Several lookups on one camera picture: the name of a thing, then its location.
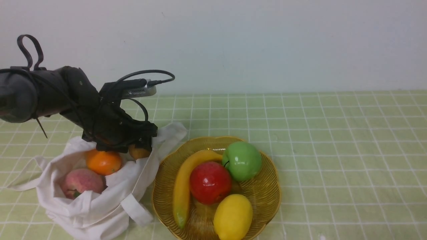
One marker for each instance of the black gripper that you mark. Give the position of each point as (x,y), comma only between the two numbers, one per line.
(112,129)

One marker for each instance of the brown kiwi fruit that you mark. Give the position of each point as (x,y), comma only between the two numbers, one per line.
(138,153)

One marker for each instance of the white cloth tote bag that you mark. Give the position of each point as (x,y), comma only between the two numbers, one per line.
(93,216)

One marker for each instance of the orange fruit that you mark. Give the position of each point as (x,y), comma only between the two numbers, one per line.
(103,163)

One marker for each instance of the pink peach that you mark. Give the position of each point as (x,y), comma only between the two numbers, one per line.
(80,180)

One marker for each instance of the yellow banana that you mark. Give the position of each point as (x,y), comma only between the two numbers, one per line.
(181,190)

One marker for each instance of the red apple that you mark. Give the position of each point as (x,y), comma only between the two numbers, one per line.
(210,183)

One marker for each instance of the green apple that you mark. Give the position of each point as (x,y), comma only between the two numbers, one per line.
(242,160)

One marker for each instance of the yellow lemon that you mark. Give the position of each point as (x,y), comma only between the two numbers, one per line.
(233,217)

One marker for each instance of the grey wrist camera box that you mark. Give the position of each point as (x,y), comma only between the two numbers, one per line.
(134,88)

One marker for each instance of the golden wire fruit basket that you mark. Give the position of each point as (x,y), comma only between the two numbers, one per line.
(263,191)

